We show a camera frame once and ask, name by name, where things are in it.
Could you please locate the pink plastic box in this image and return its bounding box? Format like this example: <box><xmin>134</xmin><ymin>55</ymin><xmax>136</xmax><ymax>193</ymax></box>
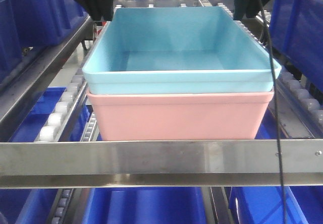
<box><xmin>87</xmin><ymin>91</ymin><xmax>274</xmax><ymax>141</ymax></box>

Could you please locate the blue bin lower left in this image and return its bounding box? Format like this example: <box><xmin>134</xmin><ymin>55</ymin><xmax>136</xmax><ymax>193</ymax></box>
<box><xmin>0</xmin><ymin>87</ymin><xmax>103</xmax><ymax>224</ymax></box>

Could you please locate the blue bin lower right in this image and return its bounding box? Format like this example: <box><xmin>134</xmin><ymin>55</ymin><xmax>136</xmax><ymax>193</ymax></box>
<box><xmin>227</xmin><ymin>113</ymin><xmax>323</xmax><ymax>224</ymax></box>

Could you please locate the white roller track right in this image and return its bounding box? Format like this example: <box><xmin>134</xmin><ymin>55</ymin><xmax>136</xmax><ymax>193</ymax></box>
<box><xmin>218</xmin><ymin>3</ymin><xmax>323</xmax><ymax>126</ymax></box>

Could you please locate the stainless steel shelf rack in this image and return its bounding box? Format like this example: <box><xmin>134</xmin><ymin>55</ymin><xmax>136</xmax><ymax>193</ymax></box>
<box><xmin>1</xmin><ymin>17</ymin><xmax>322</xmax><ymax>189</ymax></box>

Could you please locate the blue bin upper right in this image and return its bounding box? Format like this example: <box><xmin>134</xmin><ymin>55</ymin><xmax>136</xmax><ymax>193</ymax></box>
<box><xmin>270</xmin><ymin>0</ymin><xmax>322</xmax><ymax>90</ymax></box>

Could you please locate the light blue plastic box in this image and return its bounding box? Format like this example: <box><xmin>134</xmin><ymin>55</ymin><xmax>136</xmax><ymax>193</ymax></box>
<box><xmin>82</xmin><ymin>7</ymin><xmax>282</xmax><ymax>94</ymax></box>

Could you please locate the blue bin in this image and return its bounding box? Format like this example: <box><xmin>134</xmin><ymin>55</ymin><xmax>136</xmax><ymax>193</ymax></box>
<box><xmin>270</xmin><ymin>0</ymin><xmax>322</xmax><ymax>90</ymax></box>
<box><xmin>81</xmin><ymin>187</ymin><xmax>206</xmax><ymax>223</ymax></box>
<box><xmin>0</xmin><ymin>87</ymin><xmax>103</xmax><ymax>224</ymax></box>
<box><xmin>227</xmin><ymin>113</ymin><xmax>323</xmax><ymax>224</ymax></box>
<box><xmin>1</xmin><ymin>0</ymin><xmax>87</xmax><ymax>80</ymax></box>

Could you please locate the blue bin upper left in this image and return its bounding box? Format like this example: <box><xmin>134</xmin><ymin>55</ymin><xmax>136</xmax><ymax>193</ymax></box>
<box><xmin>1</xmin><ymin>0</ymin><xmax>87</xmax><ymax>80</ymax></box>

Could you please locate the white roller track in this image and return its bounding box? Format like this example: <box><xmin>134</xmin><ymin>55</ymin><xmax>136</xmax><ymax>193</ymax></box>
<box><xmin>35</xmin><ymin>74</ymin><xmax>87</xmax><ymax>142</ymax></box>
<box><xmin>218</xmin><ymin>3</ymin><xmax>323</xmax><ymax>126</ymax></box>

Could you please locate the blue bin lower centre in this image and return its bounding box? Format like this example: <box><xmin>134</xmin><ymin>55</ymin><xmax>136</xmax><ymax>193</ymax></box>
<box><xmin>81</xmin><ymin>187</ymin><xmax>206</xmax><ymax>223</ymax></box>

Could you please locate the black hanging cable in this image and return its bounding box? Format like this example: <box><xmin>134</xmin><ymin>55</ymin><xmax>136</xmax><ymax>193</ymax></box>
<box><xmin>249</xmin><ymin>0</ymin><xmax>289</xmax><ymax>224</ymax></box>

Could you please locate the white roller track left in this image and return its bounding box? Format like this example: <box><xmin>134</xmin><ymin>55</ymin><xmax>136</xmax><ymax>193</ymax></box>
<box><xmin>35</xmin><ymin>74</ymin><xmax>87</xmax><ymax>142</ymax></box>

